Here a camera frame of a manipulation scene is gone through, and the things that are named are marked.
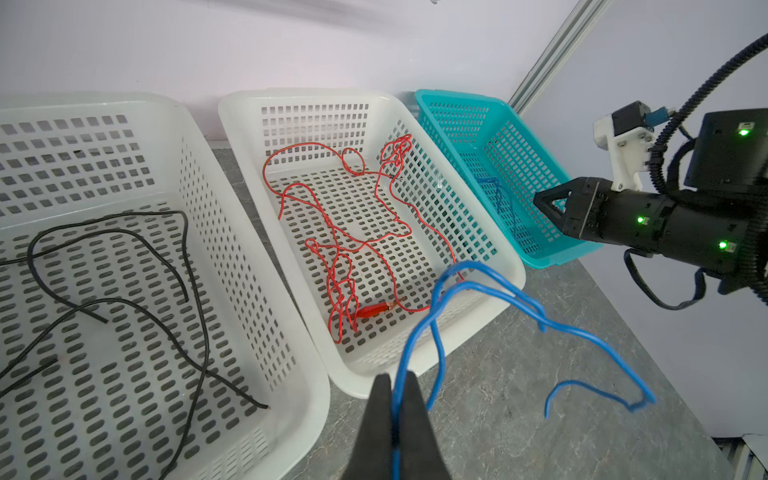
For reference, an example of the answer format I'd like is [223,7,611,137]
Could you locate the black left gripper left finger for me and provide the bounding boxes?
[341,374,393,480]

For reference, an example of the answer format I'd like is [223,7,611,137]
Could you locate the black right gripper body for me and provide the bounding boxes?
[561,177,616,243]

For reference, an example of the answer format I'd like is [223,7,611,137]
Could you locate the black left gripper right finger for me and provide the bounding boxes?
[398,372,451,480]

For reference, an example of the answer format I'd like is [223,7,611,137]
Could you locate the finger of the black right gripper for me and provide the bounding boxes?
[533,182,570,231]

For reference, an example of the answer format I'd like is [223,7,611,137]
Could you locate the blue cable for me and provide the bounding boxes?
[391,175,658,480]

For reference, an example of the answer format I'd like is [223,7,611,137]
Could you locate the red cable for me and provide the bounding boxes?
[262,133,466,345]

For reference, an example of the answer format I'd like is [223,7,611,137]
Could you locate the black cable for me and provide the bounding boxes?
[0,209,270,480]

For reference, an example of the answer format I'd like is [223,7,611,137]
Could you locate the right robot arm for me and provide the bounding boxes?
[533,37,767,300]

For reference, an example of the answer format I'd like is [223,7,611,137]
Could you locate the teal plastic basket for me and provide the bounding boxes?
[415,89,601,269]

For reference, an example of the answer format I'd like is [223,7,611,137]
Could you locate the white plastic basket middle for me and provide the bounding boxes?
[218,89,526,398]

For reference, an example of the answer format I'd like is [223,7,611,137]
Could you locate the white plastic basket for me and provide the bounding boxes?
[218,89,526,398]
[1,94,330,479]

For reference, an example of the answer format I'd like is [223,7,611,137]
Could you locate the white plastic basket left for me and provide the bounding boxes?
[1,94,330,479]

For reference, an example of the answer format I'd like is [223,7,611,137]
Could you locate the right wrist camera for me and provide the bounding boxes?
[593,101,676,192]

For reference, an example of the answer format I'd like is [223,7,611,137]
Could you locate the aluminium frame corner post right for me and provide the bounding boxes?
[508,0,611,116]

